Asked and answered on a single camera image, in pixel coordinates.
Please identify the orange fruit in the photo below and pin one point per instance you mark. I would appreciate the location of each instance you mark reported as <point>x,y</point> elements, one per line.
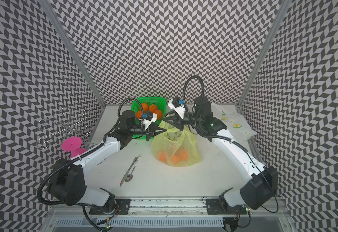
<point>175,159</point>
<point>152,108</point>
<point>162,157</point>
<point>145,107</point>
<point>159,114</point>
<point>183,155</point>
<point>138,114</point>

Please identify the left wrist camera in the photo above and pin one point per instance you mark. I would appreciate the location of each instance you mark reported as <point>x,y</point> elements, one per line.
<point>148,119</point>

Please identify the metal wire rack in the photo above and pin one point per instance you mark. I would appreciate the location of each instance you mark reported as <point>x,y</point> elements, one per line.
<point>64,127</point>

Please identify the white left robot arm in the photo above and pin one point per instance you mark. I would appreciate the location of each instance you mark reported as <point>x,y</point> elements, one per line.
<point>66,183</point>

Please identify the white printed plastic bag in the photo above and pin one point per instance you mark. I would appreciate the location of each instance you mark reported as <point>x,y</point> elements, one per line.
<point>235,122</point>

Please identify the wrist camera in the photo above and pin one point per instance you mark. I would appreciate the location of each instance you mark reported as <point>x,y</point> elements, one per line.
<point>148,119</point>
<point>177,104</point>

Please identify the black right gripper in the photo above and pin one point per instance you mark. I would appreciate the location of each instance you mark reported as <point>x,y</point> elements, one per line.
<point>179,121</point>

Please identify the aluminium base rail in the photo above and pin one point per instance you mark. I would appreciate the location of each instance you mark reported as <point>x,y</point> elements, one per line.
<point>171,214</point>

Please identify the pink plastic cup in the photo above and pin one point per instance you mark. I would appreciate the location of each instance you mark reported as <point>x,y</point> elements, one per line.
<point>73,145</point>

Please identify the metal spoon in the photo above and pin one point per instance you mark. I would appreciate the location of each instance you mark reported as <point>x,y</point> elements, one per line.
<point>129,175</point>

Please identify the metal knife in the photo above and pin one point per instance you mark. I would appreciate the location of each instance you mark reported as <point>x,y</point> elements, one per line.
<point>123,179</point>

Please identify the green plastic basket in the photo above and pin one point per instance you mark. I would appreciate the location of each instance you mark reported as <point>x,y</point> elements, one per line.
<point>160,102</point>

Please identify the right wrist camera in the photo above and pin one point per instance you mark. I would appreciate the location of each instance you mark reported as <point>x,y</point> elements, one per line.
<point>177,104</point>

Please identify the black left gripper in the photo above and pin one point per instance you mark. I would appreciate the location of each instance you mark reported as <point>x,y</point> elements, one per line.
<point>148,130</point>

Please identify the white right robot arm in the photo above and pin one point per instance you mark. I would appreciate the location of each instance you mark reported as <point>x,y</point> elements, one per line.
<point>259,181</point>

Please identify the yellow-green plastic bag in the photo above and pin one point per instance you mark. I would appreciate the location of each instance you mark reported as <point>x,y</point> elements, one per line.
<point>173,141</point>

